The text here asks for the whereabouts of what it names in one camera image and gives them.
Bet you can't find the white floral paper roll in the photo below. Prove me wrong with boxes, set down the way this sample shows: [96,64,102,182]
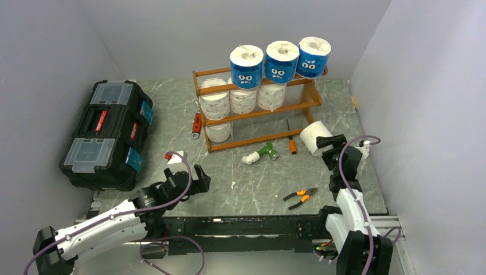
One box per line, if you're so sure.
[199,78,230,120]
[229,87,258,115]
[256,84,287,112]

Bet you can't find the green plastic pipe fitting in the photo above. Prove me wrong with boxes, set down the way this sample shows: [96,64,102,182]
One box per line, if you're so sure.
[257,141,279,160]

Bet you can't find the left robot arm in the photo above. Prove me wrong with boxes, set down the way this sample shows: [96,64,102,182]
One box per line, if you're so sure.
[28,164,211,274]

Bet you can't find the orange wooden shelf rack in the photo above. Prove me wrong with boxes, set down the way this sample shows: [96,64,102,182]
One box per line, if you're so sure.
[201,75,323,153]

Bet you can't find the orange handled screwdriver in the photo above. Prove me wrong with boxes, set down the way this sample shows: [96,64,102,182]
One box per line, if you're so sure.
[286,119,297,155]

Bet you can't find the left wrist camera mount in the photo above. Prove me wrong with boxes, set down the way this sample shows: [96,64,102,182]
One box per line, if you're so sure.
[164,151,187,170]

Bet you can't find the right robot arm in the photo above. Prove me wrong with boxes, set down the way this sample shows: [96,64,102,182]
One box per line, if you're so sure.
[315,135,393,274]

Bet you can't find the white plastic pipe fitting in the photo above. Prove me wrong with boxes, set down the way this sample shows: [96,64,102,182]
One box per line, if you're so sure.
[242,151,260,164]

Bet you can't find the black plastic toolbox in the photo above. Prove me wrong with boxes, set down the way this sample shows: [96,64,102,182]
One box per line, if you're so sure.
[59,80,154,191]

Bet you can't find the blue paper roll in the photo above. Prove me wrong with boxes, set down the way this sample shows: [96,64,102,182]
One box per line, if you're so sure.
[264,41,300,84]
[296,37,331,79]
[229,45,264,90]

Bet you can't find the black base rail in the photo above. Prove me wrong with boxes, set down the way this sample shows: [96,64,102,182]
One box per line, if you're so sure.
[142,214,331,253]

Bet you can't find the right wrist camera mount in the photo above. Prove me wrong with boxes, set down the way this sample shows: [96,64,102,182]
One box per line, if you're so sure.
[358,140,371,159]

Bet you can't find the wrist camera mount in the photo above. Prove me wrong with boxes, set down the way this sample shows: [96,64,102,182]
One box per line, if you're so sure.
[164,151,187,170]
[358,140,371,159]

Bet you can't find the orange handled pliers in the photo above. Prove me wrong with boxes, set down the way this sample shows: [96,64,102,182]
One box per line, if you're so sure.
[283,187,318,210]

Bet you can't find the red handled wrench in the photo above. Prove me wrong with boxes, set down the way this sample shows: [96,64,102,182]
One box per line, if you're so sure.
[191,112,202,139]

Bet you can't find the plain white paper roll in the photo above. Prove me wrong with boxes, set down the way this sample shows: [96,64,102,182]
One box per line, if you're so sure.
[205,123,232,143]

